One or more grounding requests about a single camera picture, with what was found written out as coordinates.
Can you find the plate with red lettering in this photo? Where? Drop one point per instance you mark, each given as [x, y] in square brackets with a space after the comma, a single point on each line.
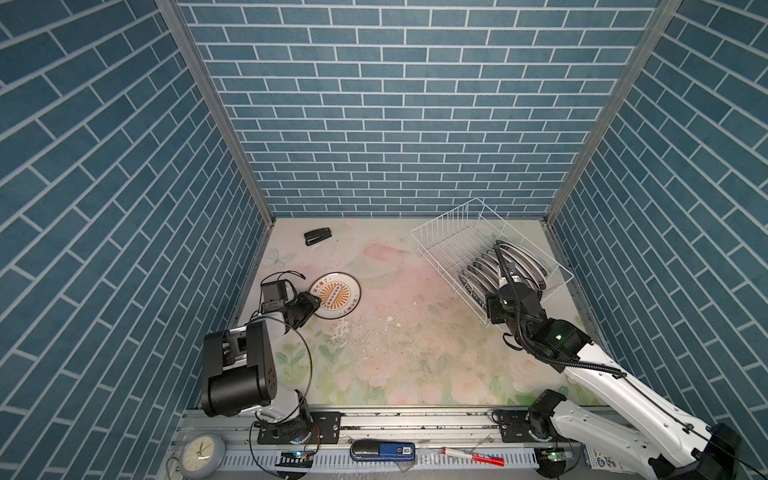
[471, 268]

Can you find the plate with green rim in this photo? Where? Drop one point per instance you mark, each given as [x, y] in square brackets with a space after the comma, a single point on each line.
[476, 287]

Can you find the left controller board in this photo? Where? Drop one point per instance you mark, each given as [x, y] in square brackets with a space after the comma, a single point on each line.
[295, 459]

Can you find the plate with orange sun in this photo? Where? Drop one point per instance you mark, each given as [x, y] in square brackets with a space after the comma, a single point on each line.
[339, 293]

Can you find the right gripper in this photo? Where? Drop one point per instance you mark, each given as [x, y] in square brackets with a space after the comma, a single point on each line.
[493, 301]

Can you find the black stapler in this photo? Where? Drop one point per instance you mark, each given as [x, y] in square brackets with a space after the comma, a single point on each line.
[316, 236]

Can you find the blue black handheld device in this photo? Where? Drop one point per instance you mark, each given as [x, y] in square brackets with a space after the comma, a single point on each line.
[372, 450]

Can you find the white wire dish rack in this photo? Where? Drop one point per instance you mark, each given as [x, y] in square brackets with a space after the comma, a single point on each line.
[459, 244]

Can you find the controller board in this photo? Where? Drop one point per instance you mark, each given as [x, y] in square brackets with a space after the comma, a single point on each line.
[295, 459]
[557, 458]

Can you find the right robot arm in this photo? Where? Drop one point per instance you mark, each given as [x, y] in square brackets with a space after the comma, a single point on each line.
[657, 439]

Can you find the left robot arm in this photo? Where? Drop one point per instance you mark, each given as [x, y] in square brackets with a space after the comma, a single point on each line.
[240, 375]

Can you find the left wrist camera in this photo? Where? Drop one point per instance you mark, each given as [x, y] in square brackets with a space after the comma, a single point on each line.
[274, 296]

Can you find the right controller board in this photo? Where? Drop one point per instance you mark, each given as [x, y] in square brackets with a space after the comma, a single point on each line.
[557, 458]

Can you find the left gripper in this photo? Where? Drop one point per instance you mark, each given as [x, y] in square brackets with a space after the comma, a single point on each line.
[307, 303]

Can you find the aluminium mounting rail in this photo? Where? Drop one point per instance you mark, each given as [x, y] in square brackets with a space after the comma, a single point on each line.
[500, 433]

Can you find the red handled screwdriver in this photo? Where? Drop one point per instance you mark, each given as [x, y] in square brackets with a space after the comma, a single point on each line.
[475, 457]

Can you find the white toothpaste box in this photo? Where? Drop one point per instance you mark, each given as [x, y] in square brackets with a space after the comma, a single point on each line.
[594, 460]

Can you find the white round clock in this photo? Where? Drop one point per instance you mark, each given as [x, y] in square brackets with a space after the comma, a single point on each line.
[202, 456]

